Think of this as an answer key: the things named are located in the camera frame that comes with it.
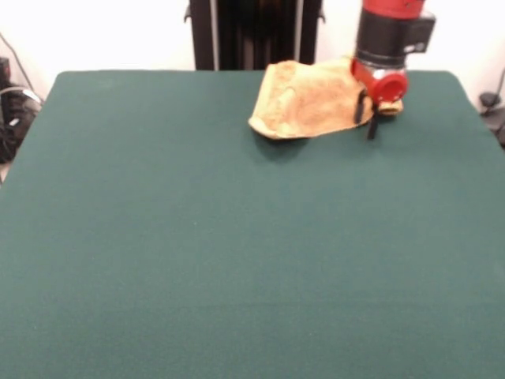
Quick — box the dark wheeled stand base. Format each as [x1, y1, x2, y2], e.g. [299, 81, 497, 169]
[479, 91, 505, 149]
[0, 57, 45, 163]

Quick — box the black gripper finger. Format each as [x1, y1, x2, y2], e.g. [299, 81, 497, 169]
[353, 92, 368, 122]
[367, 107, 380, 141]

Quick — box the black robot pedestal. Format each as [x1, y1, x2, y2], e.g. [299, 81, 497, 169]
[183, 0, 327, 72]

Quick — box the dark green table cloth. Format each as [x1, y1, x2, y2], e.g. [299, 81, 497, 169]
[0, 69, 505, 379]

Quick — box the yellow-orange terry towel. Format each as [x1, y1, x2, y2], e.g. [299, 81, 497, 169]
[247, 54, 405, 140]

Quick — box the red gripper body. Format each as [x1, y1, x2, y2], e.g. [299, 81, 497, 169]
[350, 58, 410, 106]

